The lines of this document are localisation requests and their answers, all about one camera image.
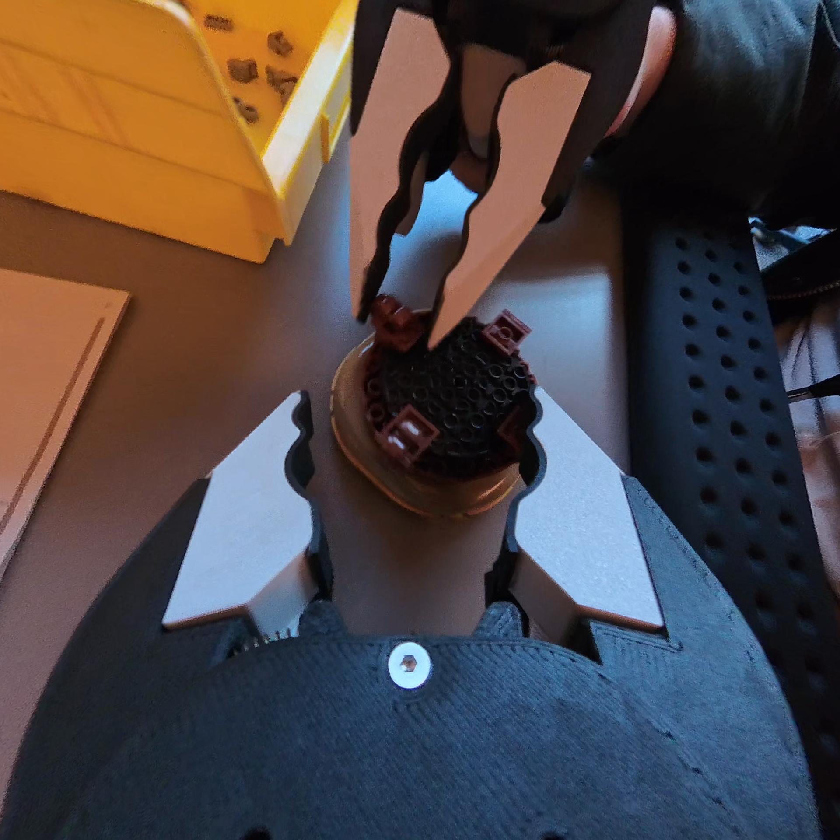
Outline grey hooded sweatshirt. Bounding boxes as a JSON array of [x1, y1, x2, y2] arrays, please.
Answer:
[[774, 302, 840, 578]]

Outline round toy brick model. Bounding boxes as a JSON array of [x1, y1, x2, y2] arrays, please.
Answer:
[[330, 295, 538, 519]]

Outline person's right forearm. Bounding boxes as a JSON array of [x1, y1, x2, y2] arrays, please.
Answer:
[[591, 0, 840, 227]]

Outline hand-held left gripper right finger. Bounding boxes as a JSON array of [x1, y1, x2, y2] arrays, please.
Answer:
[[486, 386, 665, 647]]

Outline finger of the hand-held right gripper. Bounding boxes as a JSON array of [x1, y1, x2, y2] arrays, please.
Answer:
[[348, 8, 454, 324], [425, 61, 593, 352]]

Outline scattered loose toy bricks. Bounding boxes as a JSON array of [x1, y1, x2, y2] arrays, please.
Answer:
[[203, 13, 301, 126]]

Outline person's right hand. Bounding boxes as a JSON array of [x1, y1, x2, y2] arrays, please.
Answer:
[[605, 5, 678, 139]]

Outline dark green jacket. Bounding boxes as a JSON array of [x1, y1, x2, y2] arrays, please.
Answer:
[[751, 217, 840, 322]]

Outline black dotted mat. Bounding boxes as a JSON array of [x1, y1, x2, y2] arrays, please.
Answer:
[[623, 217, 831, 723]]

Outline yellow plastic bin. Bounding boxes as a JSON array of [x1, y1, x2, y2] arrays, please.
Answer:
[[0, 0, 360, 265]]

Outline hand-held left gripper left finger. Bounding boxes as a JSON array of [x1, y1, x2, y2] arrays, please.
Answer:
[[162, 390, 336, 633]]

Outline open instruction booklet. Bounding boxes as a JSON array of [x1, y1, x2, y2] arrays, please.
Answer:
[[0, 269, 131, 578]]

